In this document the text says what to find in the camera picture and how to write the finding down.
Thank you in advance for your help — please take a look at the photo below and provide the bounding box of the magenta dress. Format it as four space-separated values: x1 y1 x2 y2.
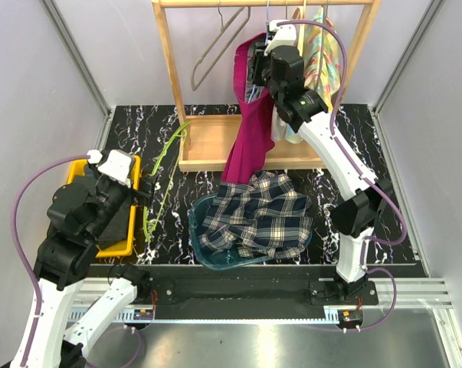
221 33 275 184

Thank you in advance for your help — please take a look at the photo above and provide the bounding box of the lime green hanger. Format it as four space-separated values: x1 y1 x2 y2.
142 120 193 243

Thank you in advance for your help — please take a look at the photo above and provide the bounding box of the teal transparent plastic basin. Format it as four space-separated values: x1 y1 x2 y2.
188 191 314 272

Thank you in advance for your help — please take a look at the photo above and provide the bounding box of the navy plaid skirt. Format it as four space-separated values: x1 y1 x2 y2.
198 171 313 259

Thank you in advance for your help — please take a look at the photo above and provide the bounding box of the white garment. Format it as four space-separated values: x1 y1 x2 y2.
271 109 293 143

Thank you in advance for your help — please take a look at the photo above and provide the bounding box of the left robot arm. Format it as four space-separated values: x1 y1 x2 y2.
10 176 152 367

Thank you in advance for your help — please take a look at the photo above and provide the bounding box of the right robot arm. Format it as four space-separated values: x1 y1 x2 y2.
249 41 392 304

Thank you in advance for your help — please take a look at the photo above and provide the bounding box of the light blue hanger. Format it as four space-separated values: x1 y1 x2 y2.
245 41 264 104

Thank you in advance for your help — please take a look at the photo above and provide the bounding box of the dark grey striped cloth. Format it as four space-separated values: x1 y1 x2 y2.
98 197 132 250

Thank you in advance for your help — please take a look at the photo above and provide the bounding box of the yellow plastic tray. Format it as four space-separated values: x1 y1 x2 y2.
67 155 141 258

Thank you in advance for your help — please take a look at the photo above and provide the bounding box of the colourful floral shirt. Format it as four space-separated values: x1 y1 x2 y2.
290 6 341 144

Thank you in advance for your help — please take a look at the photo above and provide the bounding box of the wooden clothes rack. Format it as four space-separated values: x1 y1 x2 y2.
152 1 381 172

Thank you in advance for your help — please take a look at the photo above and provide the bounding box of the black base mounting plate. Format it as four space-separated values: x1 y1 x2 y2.
96 264 378 320

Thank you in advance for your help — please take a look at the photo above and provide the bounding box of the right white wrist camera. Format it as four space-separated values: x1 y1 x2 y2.
264 20 297 56

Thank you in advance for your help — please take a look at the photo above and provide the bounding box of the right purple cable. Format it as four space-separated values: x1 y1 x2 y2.
276 20 408 333

